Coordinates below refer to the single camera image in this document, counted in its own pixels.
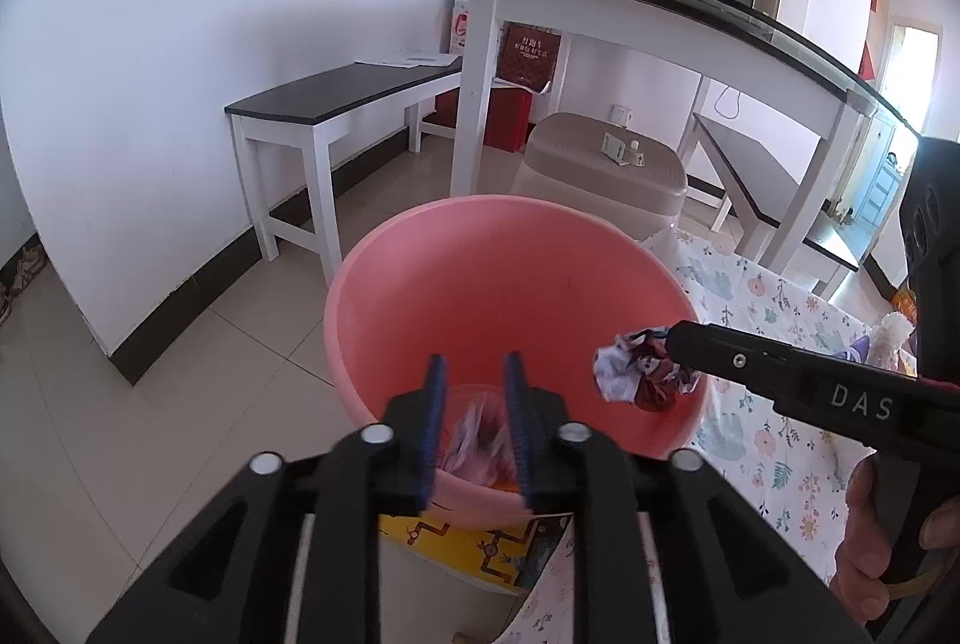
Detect beige lidded storage bin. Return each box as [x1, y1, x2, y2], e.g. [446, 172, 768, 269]
[512, 112, 689, 240]

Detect white bench with dark top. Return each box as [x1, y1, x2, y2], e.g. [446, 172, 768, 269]
[690, 112, 863, 300]
[225, 61, 466, 289]

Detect pink plastic bucket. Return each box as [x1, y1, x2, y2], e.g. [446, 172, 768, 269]
[324, 195, 710, 531]

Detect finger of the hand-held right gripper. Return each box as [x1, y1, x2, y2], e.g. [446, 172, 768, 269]
[664, 319, 797, 402]

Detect white papers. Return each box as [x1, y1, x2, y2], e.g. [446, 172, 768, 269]
[354, 50, 460, 70]

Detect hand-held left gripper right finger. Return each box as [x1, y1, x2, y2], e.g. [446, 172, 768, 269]
[501, 351, 875, 644]

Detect crumpled white tissue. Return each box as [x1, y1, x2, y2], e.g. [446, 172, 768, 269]
[868, 312, 912, 369]

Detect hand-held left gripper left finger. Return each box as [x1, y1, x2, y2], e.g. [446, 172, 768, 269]
[86, 353, 451, 644]

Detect floral tablecloth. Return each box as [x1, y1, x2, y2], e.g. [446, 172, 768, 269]
[495, 228, 923, 644]

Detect white red wrapper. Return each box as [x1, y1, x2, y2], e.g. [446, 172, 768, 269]
[592, 327, 704, 415]

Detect yellow patterned box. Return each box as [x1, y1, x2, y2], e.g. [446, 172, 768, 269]
[379, 513, 571, 596]

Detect white table with glass top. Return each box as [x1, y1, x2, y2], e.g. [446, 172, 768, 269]
[390, 0, 920, 285]

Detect person's right hand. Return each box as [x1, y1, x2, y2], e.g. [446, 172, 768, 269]
[829, 456, 905, 609]

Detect light blue cabinet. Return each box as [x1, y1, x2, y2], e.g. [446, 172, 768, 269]
[855, 160, 901, 225]

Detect red cardboard box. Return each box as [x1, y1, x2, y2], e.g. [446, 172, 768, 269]
[435, 85, 535, 152]

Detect dark red gift box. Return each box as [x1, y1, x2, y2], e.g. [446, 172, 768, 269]
[496, 22, 562, 92]

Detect clear pink plastic wrapper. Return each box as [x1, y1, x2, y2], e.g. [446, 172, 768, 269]
[442, 385, 518, 487]

